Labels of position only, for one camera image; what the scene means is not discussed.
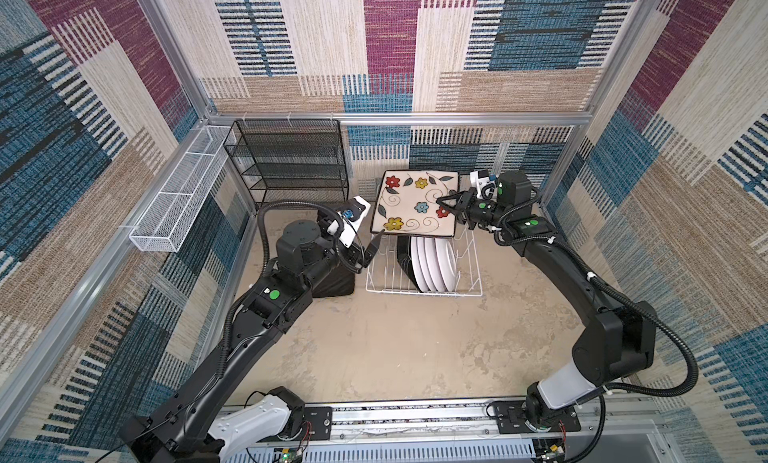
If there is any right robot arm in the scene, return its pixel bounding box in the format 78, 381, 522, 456
437, 171, 656, 432

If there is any black mesh shelf rack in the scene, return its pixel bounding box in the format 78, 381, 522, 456
224, 119, 349, 207

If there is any white wire wall basket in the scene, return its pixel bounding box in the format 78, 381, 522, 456
129, 125, 229, 253

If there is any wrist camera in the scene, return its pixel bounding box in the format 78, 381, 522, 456
327, 196, 371, 248
469, 170, 497, 200

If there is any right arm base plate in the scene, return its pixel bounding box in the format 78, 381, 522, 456
486, 399, 582, 435

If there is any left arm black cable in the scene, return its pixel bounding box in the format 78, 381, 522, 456
215, 200, 368, 380

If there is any floral square plate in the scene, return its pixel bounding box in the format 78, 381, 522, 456
370, 170, 460, 238

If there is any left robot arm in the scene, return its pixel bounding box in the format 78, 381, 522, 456
120, 220, 381, 462

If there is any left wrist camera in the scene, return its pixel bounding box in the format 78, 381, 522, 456
327, 196, 371, 248

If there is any white round plate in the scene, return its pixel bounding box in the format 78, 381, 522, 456
435, 238, 459, 292
421, 238, 447, 292
410, 237, 430, 293

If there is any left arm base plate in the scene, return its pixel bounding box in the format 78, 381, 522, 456
249, 406, 334, 445

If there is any white wire dish rack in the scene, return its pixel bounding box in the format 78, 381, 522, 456
366, 220, 482, 296

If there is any black square plate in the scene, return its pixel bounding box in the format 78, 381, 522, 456
396, 235, 420, 291
312, 264, 356, 299

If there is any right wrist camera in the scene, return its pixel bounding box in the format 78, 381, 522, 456
469, 170, 497, 200

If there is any aluminium mounting rail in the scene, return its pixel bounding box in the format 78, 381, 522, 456
224, 395, 681, 462

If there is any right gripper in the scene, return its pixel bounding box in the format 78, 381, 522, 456
435, 186, 509, 229

